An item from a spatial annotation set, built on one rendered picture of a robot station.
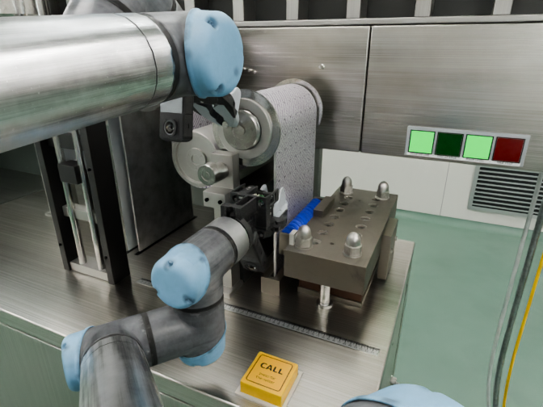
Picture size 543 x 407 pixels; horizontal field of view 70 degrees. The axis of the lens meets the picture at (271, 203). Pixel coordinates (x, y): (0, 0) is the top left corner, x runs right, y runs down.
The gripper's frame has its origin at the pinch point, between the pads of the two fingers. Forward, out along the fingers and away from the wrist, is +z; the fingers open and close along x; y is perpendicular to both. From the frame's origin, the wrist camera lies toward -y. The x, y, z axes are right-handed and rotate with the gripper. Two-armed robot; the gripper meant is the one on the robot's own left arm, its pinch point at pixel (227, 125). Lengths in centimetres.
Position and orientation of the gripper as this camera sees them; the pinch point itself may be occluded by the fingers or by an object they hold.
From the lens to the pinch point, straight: 72.7
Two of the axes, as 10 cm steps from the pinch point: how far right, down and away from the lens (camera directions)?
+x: -9.1, -1.6, 3.9
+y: 2.7, -9.3, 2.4
